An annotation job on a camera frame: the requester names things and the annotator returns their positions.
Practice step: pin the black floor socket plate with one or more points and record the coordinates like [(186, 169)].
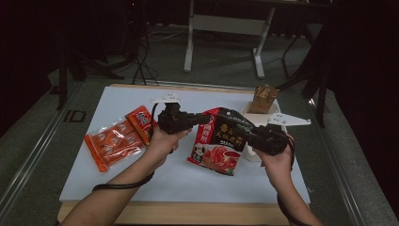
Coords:
[(75, 116)]

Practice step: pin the person's left hand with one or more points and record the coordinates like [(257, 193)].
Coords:
[(161, 147)]

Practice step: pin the black angled stand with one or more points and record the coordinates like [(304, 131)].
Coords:
[(320, 94)]

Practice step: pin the small red-orange sauce packet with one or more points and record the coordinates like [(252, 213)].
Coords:
[(141, 121)]

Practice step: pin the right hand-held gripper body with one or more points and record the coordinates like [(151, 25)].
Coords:
[(269, 139)]

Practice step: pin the wooden table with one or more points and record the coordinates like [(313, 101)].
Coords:
[(188, 213)]

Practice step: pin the white metal desk frame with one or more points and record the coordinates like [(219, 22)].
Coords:
[(226, 25)]

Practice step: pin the black tripod stand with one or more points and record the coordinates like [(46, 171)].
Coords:
[(62, 78)]

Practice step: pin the red and black soup packet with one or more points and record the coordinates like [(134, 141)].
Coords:
[(222, 150)]

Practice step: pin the metal floor rail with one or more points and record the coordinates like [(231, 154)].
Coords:
[(34, 157), (342, 175)]

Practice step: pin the clear bag of orange sachets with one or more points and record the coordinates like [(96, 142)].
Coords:
[(114, 142)]

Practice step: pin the white table board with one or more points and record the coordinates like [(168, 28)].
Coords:
[(194, 185)]

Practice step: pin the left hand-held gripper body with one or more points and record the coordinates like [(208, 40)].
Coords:
[(175, 121)]

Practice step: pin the white compartment tray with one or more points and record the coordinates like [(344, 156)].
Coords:
[(260, 118)]

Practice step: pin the gold foil packet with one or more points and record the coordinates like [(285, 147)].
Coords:
[(264, 99)]

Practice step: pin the person's right hand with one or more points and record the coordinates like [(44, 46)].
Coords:
[(279, 166)]

